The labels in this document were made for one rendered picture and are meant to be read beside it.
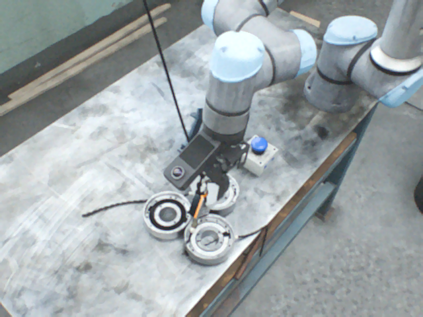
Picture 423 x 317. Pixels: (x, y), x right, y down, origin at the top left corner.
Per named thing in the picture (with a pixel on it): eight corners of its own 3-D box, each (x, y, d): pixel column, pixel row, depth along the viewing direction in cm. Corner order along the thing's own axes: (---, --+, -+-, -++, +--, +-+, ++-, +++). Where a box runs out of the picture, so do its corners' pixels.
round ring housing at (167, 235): (136, 233, 94) (134, 224, 91) (156, 195, 100) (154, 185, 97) (181, 248, 92) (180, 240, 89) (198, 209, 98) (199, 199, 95)
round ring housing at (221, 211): (238, 181, 103) (239, 172, 100) (238, 220, 97) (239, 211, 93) (194, 179, 103) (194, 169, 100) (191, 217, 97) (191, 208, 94)
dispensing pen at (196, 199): (173, 249, 89) (199, 176, 84) (185, 244, 92) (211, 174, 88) (182, 255, 88) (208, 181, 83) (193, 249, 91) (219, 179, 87)
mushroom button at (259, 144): (258, 164, 104) (261, 151, 100) (245, 155, 105) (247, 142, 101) (268, 154, 105) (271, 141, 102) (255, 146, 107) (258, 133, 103)
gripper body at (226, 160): (246, 167, 83) (259, 120, 75) (217, 190, 78) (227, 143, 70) (216, 145, 86) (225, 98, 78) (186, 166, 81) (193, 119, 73)
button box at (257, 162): (259, 177, 104) (262, 165, 100) (236, 162, 107) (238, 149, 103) (278, 158, 108) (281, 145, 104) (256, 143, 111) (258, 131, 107)
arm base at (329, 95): (321, 69, 130) (329, 41, 122) (366, 92, 124) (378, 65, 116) (293, 94, 122) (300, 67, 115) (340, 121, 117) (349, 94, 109)
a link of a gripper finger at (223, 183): (228, 201, 82) (232, 167, 76) (223, 205, 81) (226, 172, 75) (209, 188, 84) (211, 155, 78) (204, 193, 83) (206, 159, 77)
